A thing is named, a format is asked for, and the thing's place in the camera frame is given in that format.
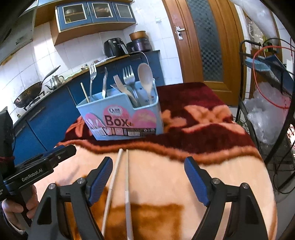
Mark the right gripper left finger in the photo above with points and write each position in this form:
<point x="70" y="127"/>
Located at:
<point x="84" y="193"/>

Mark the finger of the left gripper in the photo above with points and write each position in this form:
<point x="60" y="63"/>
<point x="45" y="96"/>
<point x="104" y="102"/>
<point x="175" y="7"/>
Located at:
<point x="61" y="153"/>
<point x="54" y="151"/>

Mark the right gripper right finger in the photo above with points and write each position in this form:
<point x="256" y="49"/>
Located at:
<point x="212" y="193"/>

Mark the white chopstick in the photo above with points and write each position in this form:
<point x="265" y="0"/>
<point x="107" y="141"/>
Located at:
<point x="110" y="190"/>
<point x="129" y="226"/>

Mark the small steel fork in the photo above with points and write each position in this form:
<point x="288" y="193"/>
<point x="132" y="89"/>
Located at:
<point x="93" y="73"/>

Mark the long steel fork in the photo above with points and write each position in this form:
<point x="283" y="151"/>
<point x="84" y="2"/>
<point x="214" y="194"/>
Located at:
<point x="129" y="79"/>

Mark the beige plastic spoon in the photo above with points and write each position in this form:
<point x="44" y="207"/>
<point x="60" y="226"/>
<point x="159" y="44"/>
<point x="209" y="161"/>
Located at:
<point x="146" y="79"/>

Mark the bamboo chopstick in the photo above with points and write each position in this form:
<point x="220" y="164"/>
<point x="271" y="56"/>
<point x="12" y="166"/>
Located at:
<point x="84" y="91"/>

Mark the person's left hand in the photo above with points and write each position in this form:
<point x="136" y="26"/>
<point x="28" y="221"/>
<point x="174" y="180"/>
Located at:
<point x="10" y="208"/>

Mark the blue base cabinets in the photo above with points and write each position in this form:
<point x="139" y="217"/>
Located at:
<point x="41" y="126"/>

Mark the light blue utensil box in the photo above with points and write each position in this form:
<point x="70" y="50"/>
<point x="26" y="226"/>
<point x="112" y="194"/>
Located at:
<point x="115" y="118"/>

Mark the black wok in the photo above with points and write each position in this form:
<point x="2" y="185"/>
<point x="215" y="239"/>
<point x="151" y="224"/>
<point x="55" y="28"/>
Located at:
<point x="32" y="92"/>

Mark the red and peach fleece blanket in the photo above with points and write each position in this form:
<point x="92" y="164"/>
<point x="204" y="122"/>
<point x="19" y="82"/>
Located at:
<point x="163" y="204"/>

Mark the steel kettle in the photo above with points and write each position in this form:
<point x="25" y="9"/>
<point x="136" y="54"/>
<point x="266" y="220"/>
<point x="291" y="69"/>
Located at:
<point x="55" y="82"/>

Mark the steel tongs in box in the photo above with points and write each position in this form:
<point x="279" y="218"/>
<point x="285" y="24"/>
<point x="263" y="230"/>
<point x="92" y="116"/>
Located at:
<point x="104" y="90"/>

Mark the clear plastic bag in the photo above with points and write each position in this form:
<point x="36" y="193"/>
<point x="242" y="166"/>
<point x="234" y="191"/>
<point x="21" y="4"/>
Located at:
<point x="262" y="111"/>

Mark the black metal rack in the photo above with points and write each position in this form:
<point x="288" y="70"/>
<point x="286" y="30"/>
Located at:
<point x="265" y="66"/>

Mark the black air fryer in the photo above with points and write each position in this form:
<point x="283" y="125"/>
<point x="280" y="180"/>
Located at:
<point x="115" y="47"/>

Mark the range hood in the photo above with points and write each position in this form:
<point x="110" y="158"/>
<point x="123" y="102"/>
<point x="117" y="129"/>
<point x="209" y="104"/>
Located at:
<point x="21" y="33"/>

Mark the purple rice cooker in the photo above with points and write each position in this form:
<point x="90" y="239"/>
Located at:
<point x="139" y="42"/>

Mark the brown wooden door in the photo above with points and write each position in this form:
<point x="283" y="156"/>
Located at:
<point x="210" y="50"/>

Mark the blue wall cabinet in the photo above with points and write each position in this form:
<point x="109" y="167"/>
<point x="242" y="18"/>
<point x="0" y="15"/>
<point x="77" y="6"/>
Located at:
<point x="77" y="19"/>

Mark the steel door handle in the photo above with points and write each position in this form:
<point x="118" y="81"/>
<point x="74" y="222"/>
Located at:
<point x="179" y="32"/>

